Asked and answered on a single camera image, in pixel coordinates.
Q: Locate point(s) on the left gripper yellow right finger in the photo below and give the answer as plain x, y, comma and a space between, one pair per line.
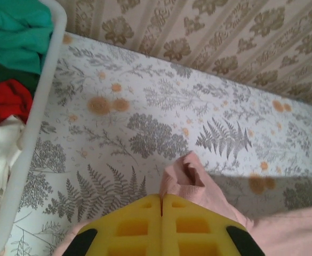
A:
193, 229

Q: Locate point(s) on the red t-shirt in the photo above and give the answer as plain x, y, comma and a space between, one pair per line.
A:
9, 98

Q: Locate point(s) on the teal t-shirt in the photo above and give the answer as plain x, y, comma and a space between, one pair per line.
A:
14, 32

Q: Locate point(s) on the floral table cover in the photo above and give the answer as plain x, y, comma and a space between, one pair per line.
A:
171, 106

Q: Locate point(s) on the dark green t-shirt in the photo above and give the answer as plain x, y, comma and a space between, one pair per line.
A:
3, 70

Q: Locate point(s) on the pink printed t-shirt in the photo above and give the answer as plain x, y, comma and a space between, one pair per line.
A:
291, 232

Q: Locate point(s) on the white plastic laundry basket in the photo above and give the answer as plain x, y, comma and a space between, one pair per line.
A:
42, 93

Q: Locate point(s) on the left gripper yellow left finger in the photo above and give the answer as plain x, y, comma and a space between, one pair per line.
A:
134, 229

